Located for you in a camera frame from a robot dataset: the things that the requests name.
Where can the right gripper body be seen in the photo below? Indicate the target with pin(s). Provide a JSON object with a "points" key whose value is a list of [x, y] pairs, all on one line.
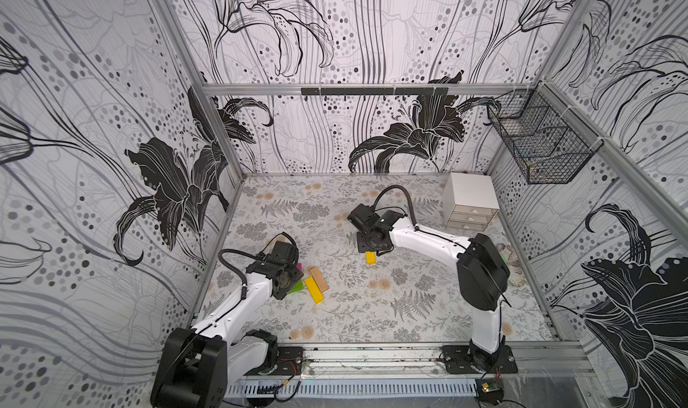
{"points": [[368, 242]]}

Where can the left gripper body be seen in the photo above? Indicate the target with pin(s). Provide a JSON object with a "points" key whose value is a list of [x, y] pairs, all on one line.
{"points": [[292, 276]]}

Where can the green block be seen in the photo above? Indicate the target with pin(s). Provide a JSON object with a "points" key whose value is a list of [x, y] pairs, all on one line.
{"points": [[299, 286]]}

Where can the yellow block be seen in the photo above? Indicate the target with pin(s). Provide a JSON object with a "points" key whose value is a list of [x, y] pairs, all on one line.
{"points": [[370, 257], [314, 290]]}

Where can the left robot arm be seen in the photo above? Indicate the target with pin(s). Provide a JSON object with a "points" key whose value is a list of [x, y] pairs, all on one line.
{"points": [[200, 362]]}

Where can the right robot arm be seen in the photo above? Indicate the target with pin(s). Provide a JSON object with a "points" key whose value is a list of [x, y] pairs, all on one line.
{"points": [[482, 274]]}

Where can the natural wood block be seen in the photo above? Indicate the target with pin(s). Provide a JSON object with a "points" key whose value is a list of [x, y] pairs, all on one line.
{"points": [[318, 277]]}

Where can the white drawer box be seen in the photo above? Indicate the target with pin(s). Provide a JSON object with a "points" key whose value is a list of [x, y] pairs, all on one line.
{"points": [[469, 201]]}

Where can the small electronics board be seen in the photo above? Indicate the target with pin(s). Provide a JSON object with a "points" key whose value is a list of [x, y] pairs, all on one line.
{"points": [[489, 392]]}

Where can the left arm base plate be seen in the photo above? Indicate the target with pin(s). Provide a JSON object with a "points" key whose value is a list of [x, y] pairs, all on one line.
{"points": [[284, 361]]}

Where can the black wall bar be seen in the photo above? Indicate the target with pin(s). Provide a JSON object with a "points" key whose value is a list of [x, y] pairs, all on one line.
{"points": [[386, 90]]}

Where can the white cable duct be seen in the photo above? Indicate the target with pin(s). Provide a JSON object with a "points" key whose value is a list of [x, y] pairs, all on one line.
{"points": [[379, 388]]}

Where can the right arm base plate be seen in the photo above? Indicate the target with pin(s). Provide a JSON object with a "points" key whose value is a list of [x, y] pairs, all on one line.
{"points": [[467, 359]]}

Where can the black wire basket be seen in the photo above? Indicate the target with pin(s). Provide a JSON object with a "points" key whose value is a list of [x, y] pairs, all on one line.
{"points": [[538, 130]]}

